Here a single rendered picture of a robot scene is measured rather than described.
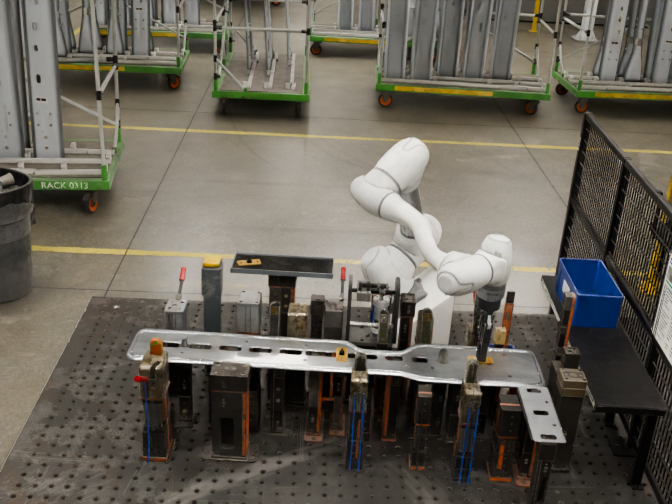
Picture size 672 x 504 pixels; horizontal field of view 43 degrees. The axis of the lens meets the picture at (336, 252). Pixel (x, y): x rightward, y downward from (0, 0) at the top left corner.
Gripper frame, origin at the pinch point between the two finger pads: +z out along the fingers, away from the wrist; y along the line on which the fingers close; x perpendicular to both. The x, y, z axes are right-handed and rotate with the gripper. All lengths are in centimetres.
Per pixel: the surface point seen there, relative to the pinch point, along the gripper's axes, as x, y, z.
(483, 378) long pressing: 0.0, 9.2, 5.1
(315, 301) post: -57, -19, -4
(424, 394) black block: -19.7, 18.9, 6.2
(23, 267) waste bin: -237, -204, 86
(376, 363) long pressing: -34.8, 4.1, 5.2
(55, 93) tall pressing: -268, -372, 26
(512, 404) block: 8.1, 20.0, 7.1
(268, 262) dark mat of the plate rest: -75, -34, -11
